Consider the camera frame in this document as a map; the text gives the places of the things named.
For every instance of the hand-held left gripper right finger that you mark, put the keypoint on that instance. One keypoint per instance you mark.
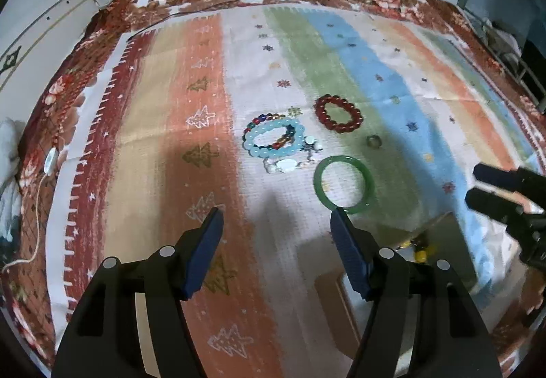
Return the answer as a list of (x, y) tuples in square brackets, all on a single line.
[(347, 250)]

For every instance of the green jade bangle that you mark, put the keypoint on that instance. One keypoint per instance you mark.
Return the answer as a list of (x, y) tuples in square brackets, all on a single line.
[(318, 186)]

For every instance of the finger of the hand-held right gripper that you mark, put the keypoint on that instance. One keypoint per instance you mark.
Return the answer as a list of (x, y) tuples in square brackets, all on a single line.
[(490, 203), (495, 174)]

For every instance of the pale grey crumpled cloth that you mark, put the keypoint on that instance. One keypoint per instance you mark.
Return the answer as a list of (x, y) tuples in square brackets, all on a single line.
[(8, 147)]

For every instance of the striped patterned cloth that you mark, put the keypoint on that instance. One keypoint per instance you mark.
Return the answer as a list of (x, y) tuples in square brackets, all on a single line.
[(192, 62)]

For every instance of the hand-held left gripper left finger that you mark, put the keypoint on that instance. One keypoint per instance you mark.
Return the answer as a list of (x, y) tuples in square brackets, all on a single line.
[(204, 250)]

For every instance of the metal tin box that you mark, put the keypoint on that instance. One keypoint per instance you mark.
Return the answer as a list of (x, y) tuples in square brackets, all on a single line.
[(452, 241)]

